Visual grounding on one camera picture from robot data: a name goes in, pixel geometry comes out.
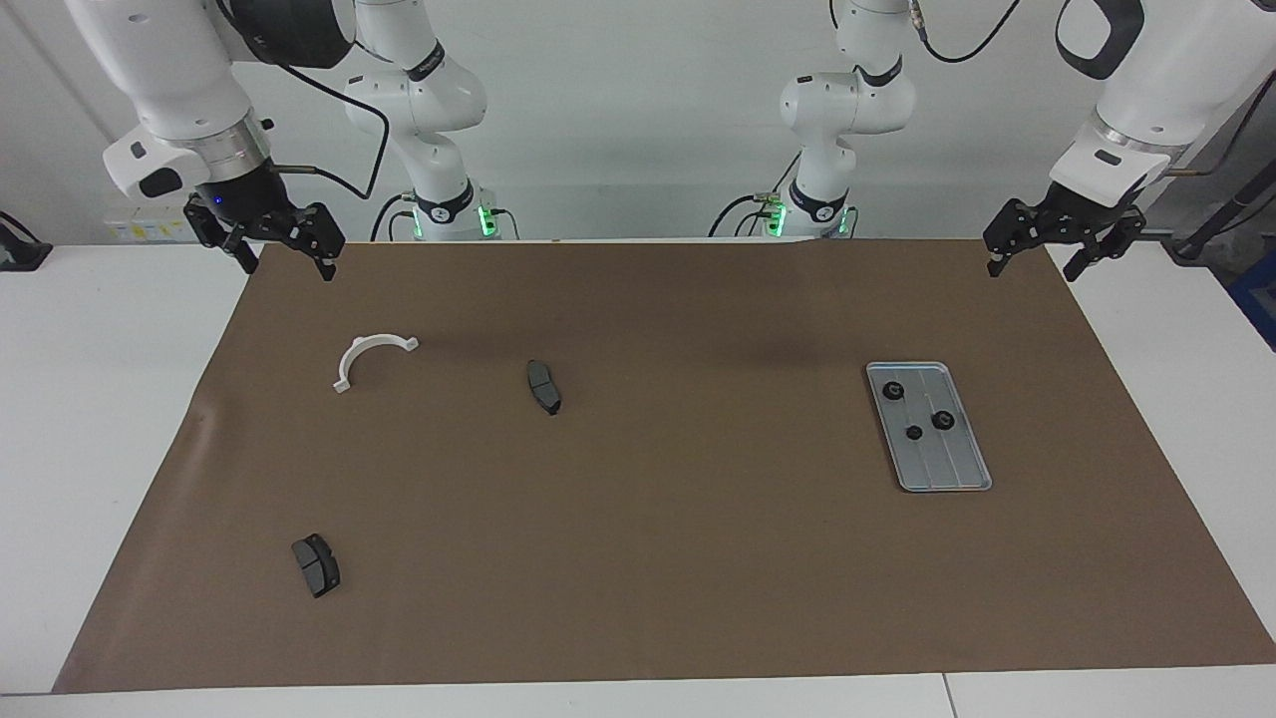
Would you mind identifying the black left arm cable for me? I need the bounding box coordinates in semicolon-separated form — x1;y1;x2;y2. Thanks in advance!
909;0;1276;180

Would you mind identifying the black base cable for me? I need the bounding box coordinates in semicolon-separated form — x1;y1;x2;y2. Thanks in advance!
708;194;774;238
371;192;415;242

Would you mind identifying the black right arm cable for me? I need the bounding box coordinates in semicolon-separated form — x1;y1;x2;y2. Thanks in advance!
267;62;392;200

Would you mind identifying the brown paper table mat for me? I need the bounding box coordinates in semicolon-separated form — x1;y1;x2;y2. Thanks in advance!
52;237;1276;695

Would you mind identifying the white wall socket box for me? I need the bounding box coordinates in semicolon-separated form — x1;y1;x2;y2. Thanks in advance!
105;199;197;243

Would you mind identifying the dark grey brake pad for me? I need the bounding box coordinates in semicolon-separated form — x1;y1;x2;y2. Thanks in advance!
526;359;563;417
291;534;342;599

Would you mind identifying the silver metal tray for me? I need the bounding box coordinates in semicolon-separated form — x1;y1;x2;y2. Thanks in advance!
865;361;994;494

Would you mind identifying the white curved plastic bracket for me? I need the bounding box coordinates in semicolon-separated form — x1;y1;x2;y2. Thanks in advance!
332;334;421;395

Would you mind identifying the black stand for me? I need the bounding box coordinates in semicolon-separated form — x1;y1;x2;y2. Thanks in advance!
1161;160;1276;265

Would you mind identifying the black clamp mount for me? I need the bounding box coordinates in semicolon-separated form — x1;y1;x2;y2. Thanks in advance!
0;211;53;272

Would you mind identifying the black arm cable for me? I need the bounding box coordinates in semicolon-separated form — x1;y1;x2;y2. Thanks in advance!
909;0;1276;180
267;62;392;200

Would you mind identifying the blue box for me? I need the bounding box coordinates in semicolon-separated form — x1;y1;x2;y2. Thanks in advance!
1228;249;1276;350

